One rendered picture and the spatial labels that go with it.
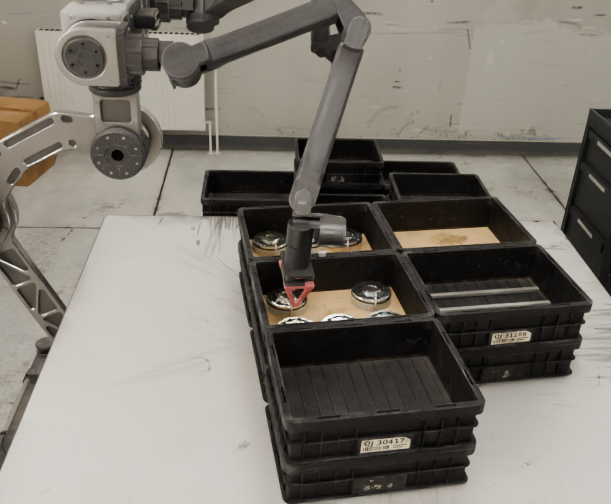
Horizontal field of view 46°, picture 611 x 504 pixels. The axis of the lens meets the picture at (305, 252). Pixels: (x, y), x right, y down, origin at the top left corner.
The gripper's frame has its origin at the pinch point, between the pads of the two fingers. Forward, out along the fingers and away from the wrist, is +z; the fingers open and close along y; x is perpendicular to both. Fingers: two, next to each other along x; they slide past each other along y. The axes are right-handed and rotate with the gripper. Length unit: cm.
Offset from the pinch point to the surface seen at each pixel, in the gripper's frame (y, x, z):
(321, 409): -26.3, -3.0, 10.3
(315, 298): 15.0, -8.8, 12.5
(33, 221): 221, 102, 113
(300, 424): -39.8, 4.4, -0.1
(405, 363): -13.3, -25.0, 10.3
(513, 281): 18, -65, 11
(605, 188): 107, -147, 30
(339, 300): 13.5, -14.8, 12.2
